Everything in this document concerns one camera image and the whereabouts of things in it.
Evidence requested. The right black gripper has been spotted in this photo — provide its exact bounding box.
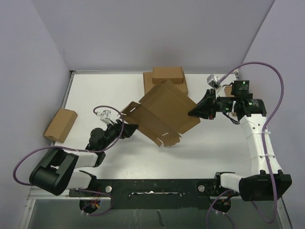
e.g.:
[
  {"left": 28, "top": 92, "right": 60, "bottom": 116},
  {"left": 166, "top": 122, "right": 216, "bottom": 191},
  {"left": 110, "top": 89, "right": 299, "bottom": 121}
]
[{"left": 188, "top": 88, "right": 237, "bottom": 120}]

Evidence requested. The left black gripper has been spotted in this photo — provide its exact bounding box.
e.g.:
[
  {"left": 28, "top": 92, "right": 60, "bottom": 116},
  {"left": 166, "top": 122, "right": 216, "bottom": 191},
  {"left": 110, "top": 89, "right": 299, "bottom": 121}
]
[{"left": 100, "top": 118, "right": 138, "bottom": 150}]

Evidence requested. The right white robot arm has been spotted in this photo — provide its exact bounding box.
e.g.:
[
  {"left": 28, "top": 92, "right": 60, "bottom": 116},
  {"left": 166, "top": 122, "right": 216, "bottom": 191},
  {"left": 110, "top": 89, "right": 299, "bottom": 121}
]
[{"left": 188, "top": 81, "right": 292, "bottom": 201}]

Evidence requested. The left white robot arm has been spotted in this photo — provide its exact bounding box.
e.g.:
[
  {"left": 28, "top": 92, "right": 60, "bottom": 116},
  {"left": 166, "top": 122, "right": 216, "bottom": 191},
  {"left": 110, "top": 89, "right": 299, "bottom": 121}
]
[{"left": 29, "top": 119, "right": 139, "bottom": 196}]

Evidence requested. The large closed cardboard box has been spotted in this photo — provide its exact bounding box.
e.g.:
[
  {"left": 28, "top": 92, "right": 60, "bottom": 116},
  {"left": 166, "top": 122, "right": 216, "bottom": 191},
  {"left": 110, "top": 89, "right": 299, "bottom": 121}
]
[{"left": 143, "top": 72, "right": 188, "bottom": 95}]

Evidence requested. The small closed cardboard box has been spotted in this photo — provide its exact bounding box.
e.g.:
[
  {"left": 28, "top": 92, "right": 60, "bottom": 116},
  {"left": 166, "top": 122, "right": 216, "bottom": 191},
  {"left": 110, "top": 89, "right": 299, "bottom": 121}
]
[{"left": 152, "top": 67, "right": 183, "bottom": 84}]

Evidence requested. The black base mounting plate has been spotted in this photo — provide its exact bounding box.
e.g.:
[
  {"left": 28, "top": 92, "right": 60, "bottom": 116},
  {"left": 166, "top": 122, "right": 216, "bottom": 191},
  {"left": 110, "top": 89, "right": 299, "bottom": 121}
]
[{"left": 69, "top": 177, "right": 239, "bottom": 214}]

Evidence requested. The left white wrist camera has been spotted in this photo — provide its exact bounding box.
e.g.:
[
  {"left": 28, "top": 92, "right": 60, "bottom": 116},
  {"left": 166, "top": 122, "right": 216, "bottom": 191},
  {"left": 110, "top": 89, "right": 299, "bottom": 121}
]
[{"left": 95, "top": 110, "right": 112, "bottom": 125}]

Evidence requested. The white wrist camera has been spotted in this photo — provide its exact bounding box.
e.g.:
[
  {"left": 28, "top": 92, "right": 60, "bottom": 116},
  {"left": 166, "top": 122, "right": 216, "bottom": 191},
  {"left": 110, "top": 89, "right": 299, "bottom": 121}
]
[
  {"left": 95, "top": 110, "right": 112, "bottom": 125},
  {"left": 207, "top": 74, "right": 221, "bottom": 89}
]

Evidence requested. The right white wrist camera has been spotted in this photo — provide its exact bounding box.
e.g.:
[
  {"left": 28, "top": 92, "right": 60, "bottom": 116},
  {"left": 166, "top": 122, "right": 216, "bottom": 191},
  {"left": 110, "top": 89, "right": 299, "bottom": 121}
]
[{"left": 207, "top": 74, "right": 221, "bottom": 89}]

